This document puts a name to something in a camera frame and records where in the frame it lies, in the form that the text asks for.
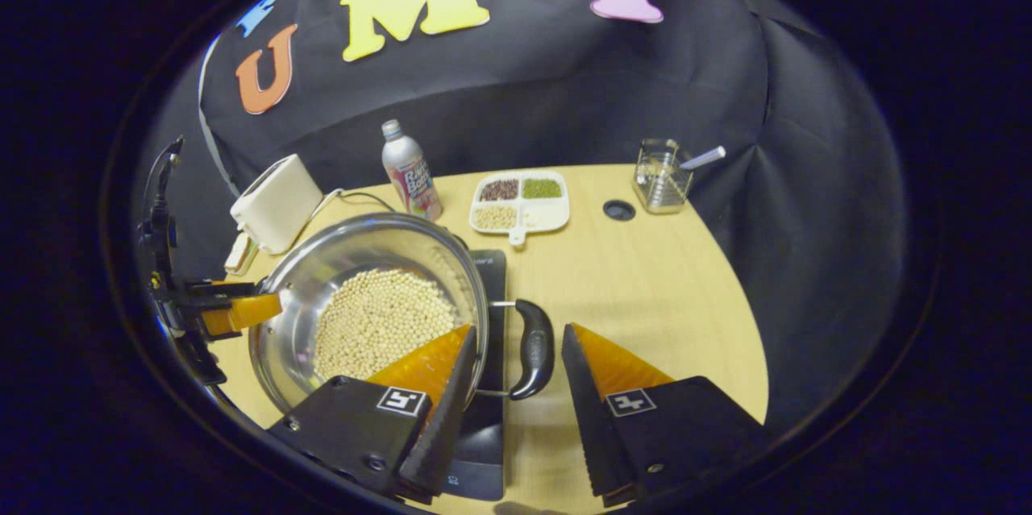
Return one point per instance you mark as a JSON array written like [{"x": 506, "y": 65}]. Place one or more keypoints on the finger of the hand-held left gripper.
[
  {"x": 242, "y": 313},
  {"x": 222, "y": 288}
]

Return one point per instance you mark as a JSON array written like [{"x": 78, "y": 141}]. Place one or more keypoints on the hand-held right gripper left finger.
[{"x": 451, "y": 426}]

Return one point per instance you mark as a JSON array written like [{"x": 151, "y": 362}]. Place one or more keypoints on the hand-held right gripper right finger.
[{"x": 582, "y": 426}]

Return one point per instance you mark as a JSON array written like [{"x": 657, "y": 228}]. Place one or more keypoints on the black induction cooktop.
[{"x": 488, "y": 442}]

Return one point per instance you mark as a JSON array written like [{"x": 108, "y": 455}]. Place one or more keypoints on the toy sandwich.
[{"x": 240, "y": 253}]

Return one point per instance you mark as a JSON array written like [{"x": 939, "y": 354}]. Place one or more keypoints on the white toaster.
[{"x": 278, "y": 205}]

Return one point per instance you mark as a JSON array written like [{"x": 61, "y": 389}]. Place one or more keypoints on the pile of soybeans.
[{"x": 379, "y": 321}]

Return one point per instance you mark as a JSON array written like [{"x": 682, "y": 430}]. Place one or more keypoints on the small heap of soybeans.
[{"x": 495, "y": 217}]

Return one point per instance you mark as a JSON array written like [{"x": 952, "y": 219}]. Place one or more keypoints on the white divided tray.
[{"x": 548, "y": 213}]

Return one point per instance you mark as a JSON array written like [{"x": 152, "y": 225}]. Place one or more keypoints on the silver drink bottle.
[{"x": 407, "y": 168}]

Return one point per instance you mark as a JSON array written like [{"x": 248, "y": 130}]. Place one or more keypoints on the small heap of red beans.
[{"x": 500, "y": 190}]

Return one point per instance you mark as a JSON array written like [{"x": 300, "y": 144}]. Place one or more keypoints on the small heap of green beans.
[{"x": 542, "y": 188}]

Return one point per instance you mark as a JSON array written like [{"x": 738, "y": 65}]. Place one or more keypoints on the metal spoon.
[{"x": 705, "y": 156}]

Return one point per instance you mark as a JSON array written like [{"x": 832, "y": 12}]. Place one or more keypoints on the black backdrop cloth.
[{"x": 524, "y": 80}]

